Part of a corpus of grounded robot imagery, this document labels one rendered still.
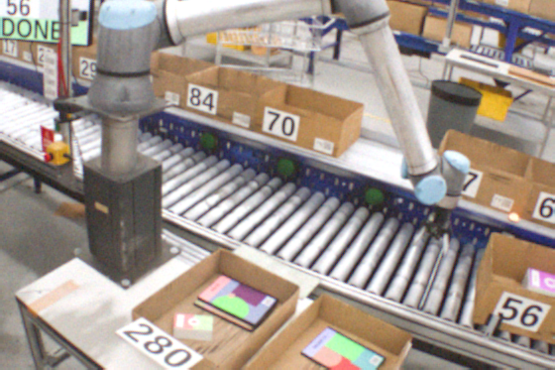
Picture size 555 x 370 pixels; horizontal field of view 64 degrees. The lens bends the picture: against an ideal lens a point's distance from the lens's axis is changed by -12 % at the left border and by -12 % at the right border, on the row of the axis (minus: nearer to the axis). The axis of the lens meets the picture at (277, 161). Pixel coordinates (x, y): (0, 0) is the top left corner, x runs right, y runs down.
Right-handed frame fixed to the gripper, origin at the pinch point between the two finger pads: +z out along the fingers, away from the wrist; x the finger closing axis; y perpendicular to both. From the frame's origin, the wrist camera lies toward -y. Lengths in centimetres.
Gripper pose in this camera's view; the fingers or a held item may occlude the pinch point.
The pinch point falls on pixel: (429, 249)
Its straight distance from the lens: 178.7
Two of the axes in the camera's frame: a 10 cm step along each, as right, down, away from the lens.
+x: 8.8, 3.0, -3.6
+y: -4.5, 3.4, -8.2
